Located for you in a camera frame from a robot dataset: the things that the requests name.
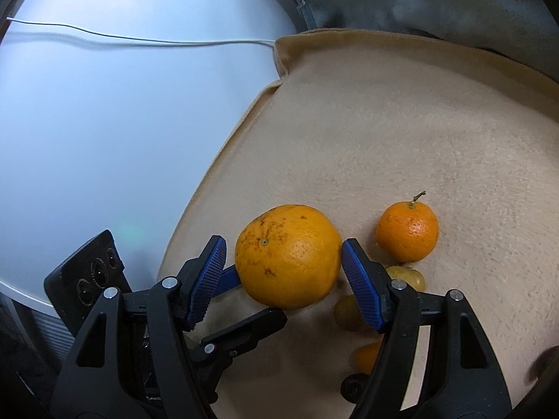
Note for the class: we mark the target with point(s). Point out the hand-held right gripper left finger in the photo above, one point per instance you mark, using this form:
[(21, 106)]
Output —
[(205, 283)]

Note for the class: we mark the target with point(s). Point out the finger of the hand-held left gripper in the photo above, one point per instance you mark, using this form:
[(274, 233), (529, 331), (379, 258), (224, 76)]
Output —
[(228, 279), (244, 329)]

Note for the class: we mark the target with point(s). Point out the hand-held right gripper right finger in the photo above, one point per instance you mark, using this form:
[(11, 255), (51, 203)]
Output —
[(364, 288)]

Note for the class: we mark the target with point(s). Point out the small tan longan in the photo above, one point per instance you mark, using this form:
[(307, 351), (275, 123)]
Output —
[(347, 314), (411, 277)]

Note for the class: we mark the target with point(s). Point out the large speckled orange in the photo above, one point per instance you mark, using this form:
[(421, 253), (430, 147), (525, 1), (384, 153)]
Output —
[(288, 257)]

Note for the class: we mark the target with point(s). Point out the small red-orange tomato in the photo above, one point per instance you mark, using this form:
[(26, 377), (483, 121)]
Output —
[(367, 355)]

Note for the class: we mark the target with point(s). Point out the small mandarin with stem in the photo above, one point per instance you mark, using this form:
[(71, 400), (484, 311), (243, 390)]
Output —
[(406, 231)]

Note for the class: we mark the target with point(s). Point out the beige fleece blanket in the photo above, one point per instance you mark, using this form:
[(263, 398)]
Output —
[(371, 139)]

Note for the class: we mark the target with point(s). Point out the grey blanket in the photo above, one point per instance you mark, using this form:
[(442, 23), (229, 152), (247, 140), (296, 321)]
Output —
[(415, 0)]

